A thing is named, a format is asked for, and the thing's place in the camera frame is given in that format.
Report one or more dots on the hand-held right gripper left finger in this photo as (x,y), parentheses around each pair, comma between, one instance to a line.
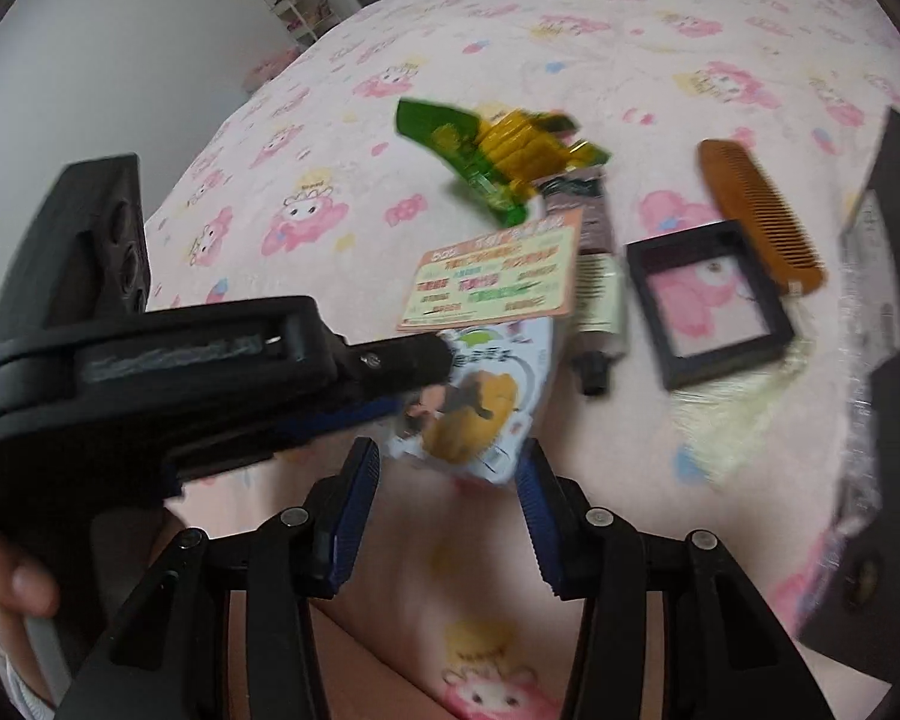
(352,510)

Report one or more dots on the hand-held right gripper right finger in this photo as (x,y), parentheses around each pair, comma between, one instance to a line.
(536,517)

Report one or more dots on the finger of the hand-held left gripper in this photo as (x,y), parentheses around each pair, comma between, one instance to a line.
(337,420)
(394,364)

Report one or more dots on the cartoon packet with orange header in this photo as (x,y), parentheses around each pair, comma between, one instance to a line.
(487,285)

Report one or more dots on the person's left forearm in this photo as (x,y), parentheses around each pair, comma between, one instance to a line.
(7,667)

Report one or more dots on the person's left hand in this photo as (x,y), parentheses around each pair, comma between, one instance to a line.
(15,577)

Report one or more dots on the brown cream hand cream tube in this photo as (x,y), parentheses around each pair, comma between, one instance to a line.
(596,300)

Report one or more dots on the cream tassel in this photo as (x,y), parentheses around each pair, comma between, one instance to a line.
(727,412)

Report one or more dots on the green yellow snack packet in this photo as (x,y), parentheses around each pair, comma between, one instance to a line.
(450,135)

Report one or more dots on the pile of plush toys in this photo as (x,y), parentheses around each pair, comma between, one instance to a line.
(270,69)

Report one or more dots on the pink cartoon printed blanket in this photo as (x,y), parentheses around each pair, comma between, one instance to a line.
(495,30)

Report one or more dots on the white shelf rack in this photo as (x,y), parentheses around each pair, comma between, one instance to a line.
(292,0)

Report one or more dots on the brown wooden comb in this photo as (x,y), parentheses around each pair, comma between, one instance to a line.
(757,210)

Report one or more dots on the black square display frame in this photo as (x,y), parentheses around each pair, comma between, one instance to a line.
(712,300)

